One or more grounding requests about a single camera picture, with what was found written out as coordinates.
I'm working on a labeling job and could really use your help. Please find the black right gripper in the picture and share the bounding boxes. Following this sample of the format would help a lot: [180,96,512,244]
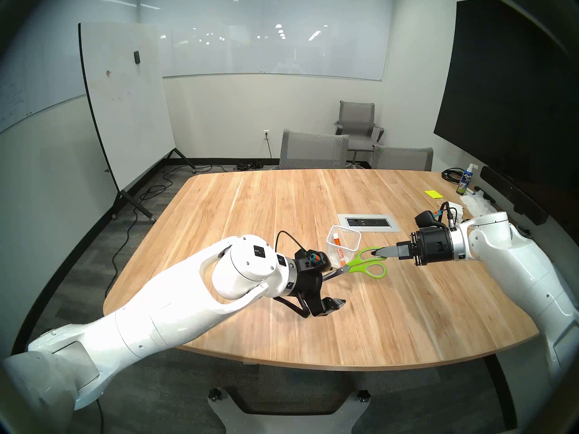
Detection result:
[371,228,455,267]

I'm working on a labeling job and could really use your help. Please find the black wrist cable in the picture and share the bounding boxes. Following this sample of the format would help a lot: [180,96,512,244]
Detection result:
[437,202,463,230]
[276,231,308,257]

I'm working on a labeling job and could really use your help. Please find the white mesh pen holder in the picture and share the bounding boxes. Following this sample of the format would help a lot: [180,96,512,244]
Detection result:
[326,225,362,272]

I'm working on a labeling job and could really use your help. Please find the gray mesh office chair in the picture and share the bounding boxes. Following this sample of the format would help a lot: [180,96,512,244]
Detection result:
[371,145,434,171]
[279,129,350,170]

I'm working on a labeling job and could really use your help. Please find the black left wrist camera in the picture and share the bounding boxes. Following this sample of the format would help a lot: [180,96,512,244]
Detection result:
[296,250,331,272]

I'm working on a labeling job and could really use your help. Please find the whiteboard cleaner spray bottle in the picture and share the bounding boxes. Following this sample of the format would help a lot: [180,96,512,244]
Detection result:
[456,163,475,195]

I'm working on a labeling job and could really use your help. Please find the rolling white whiteboard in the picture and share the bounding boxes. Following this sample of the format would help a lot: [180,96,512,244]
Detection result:
[78,23,197,223]

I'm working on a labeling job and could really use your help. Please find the green handled scissors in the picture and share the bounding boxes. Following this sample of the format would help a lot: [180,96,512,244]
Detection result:
[332,247,387,279]

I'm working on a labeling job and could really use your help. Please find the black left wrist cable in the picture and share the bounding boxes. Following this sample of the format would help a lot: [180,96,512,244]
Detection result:
[276,231,308,257]

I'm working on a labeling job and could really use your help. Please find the long black floor cable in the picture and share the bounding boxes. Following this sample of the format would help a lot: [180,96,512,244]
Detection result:
[94,164,199,434]

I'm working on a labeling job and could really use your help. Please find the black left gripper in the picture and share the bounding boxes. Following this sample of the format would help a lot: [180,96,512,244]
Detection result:
[294,265,351,319]

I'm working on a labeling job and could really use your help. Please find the wide glass wall board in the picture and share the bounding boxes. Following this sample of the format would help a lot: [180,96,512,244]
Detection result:
[138,0,394,81]

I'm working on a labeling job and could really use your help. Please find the gray office chair with armrests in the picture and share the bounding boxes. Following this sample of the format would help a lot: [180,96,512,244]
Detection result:
[334,101,385,167]

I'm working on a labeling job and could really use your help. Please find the black video sound bar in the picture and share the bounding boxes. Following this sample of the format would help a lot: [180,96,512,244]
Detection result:
[480,165,549,226]

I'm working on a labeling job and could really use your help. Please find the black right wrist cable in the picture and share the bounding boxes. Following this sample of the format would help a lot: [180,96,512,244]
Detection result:
[437,202,463,230]

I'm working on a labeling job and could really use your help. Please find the large black wall screen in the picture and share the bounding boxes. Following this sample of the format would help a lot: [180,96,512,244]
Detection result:
[433,0,579,217]

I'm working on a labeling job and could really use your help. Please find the white crumpled plastic sheet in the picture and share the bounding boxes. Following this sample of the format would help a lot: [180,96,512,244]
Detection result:
[460,193,505,216]

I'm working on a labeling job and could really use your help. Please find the silver table outlet box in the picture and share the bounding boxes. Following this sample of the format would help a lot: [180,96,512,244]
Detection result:
[337,213,401,233]

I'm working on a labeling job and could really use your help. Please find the orange white Expo marker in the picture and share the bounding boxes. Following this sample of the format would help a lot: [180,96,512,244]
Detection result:
[332,233,346,269]

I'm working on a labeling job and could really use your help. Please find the side wall whiteboard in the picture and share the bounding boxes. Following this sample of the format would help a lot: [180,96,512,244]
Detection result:
[0,31,89,133]

